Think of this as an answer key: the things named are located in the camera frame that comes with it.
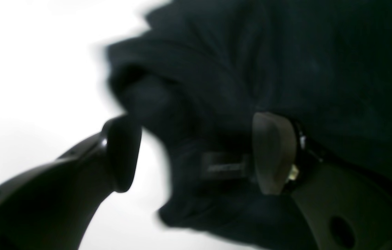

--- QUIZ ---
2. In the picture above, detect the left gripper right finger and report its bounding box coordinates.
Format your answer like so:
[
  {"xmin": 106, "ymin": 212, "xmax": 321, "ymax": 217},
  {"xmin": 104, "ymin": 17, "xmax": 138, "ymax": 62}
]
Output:
[{"xmin": 252, "ymin": 112, "xmax": 392, "ymax": 250}]

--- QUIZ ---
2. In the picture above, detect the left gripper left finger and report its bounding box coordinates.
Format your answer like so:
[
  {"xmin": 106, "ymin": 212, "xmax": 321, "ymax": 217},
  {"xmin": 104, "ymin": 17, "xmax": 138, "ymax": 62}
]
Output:
[{"xmin": 0, "ymin": 115, "xmax": 142, "ymax": 250}]

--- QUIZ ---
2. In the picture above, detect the black T-shirt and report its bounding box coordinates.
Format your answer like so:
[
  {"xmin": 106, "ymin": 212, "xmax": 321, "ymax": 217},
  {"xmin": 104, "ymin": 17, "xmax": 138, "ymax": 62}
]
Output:
[{"xmin": 106, "ymin": 0, "xmax": 392, "ymax": 250}]

